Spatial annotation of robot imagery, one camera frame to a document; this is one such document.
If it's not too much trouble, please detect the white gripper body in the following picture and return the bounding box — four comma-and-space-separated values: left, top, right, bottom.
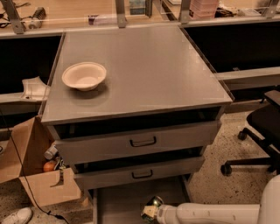
157, 205, 180, 224

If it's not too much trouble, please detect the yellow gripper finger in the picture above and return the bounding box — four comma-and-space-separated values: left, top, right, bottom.
142, 206, 158, 219

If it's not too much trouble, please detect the green soda can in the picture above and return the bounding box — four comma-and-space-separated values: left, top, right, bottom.
141, 196, 164, 224

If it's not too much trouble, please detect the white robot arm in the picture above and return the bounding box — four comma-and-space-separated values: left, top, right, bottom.
141, 175, 280, 224

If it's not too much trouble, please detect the grey middle drawer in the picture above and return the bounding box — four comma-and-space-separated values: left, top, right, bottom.
73, 156, 205, 190

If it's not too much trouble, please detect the grey drawer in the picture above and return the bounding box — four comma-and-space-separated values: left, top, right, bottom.
73, 156, 205, 190
54, 121, 221, 165
93, 174, 193, 224

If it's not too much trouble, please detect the grey bottom drawer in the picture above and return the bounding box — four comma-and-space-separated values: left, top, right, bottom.
93, 174, 193, 224

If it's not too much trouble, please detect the grey top drawer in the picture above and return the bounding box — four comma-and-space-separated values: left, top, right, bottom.
54, 121, 221, 165

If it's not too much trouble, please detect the grey drawer cabinet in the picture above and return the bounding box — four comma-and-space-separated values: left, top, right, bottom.
40, 24, 234, 224

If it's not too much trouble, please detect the orange fruit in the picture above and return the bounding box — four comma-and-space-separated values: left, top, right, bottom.
43, 161, 56, 172

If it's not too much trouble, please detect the white bottle in box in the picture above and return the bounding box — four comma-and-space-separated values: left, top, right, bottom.
44, 145, 58, 160

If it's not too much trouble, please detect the white sneaker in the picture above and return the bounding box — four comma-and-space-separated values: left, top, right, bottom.
0, 207, 32, 224

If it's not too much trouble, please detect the black office chair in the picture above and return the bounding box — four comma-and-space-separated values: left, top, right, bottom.
220, 90, 280, 176

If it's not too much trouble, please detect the brown cardboard box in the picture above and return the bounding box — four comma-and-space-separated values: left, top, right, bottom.
0, 117, 81, 207

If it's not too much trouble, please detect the white paper bowl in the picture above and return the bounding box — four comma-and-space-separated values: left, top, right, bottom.
61, 62, 107, 91

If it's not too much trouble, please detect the teal small box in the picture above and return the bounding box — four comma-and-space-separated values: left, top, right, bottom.
129, 0, 145, 15

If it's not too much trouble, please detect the pink plastic container stack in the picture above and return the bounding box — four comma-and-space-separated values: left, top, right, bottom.
190, 0, 219, 19

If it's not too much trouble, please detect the black white handheld tool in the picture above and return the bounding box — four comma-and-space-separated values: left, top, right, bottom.
28, 7, 46, 29

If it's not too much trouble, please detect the black floor cable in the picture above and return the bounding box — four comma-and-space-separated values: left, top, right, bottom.
0, 110, 70, 224

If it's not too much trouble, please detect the white plastic bracket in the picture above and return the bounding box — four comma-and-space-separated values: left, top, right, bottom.
20, 76, 50, 102

